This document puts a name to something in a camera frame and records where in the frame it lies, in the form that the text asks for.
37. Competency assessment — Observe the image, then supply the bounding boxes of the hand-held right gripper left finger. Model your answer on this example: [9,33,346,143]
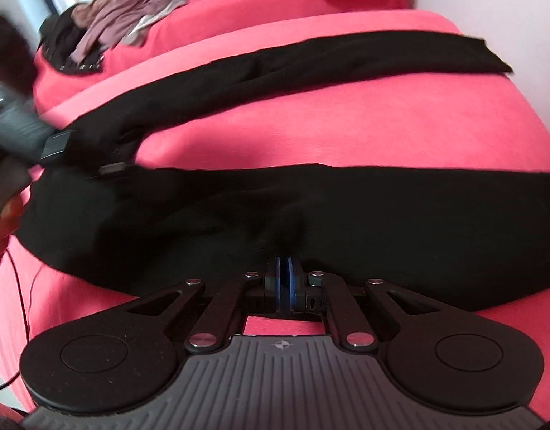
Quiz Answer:
[131,256,288,353]

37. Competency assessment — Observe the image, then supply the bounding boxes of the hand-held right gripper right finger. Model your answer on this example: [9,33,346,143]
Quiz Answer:
[288,256,442,353]

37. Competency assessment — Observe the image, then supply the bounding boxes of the black pants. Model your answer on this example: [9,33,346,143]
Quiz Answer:
[15,31,550,312]

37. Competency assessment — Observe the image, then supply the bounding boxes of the person's left hand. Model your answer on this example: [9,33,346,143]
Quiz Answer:
[0,198,25,275]

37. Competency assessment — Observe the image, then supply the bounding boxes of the dark blurred object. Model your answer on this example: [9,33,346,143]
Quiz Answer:
[0,11,38,96]

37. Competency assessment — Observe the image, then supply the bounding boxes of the black crumpled garment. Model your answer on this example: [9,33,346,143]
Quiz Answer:
[37,6,106,76]

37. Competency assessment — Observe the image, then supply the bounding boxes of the mauve crumpled garment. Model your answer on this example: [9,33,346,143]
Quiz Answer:
[71,0,188,64]

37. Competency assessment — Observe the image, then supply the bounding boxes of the pink fleece blanket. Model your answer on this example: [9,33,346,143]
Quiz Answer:
[0,6,550,417]

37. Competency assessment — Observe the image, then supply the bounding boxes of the pink bed sheet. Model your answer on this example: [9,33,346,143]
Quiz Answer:
[33,0,412,117]

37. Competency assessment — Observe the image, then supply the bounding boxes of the thin cable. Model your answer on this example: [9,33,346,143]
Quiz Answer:
[0,250,48,394]

